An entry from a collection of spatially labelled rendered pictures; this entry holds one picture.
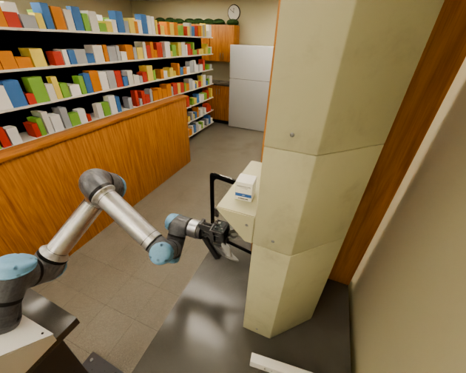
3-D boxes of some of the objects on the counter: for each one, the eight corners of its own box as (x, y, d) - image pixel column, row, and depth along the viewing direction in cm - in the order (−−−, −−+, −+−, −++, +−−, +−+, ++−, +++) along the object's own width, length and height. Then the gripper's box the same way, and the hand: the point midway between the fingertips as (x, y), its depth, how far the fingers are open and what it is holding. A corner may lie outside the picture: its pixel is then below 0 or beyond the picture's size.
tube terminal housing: (314, 282, 109) (375, 122, 67) (307, 355, 83) (396, 171, 41) (264, 265, 116) (290, 111, 74) (242, 327, 91) (263, 146, 49)
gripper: (186, 237, 83) (237, 253, 76) (210, 206, 98) (254, 217, 92) (188, 253, 87) (236, 270, 81) (211, 221, 103) (254, 233, 96)
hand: (246, 247), depth 88 cm, fingers open, 14 cm apart
